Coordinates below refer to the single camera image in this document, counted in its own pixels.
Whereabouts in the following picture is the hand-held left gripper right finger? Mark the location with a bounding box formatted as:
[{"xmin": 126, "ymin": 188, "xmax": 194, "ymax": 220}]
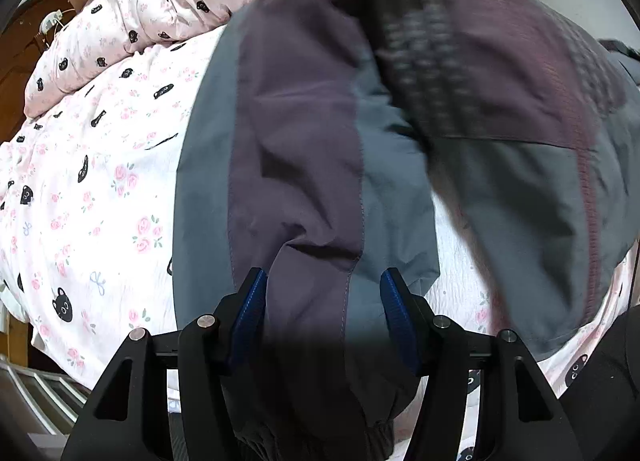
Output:
[{"xmin": 380, "ymin": 267, "xmax": 583, "ymax": 461}]

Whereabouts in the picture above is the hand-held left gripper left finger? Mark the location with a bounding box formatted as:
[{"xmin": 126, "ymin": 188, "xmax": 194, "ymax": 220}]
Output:
[{"xmin": 61, "ymin": 267, "xmax": 271, "ymax": 461}]

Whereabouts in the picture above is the purple grey hooded jacket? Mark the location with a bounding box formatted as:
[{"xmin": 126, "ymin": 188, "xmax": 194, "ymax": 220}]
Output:
[{"xmin": 172, "ymin": 0, "xmax": 640, "ymax": 461}]

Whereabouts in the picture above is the pink floral cat bed sheet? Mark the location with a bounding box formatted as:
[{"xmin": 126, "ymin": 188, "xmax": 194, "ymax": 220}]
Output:
[{"xmin": 0, "ymin": 28, "xmax": 638, "ymax": 461}]

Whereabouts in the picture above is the white bedside rack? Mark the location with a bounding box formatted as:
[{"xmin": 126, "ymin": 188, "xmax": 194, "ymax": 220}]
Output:
[{"xmin": 0, "ymin": 358, "xmax": 93, "ymax": 442}]

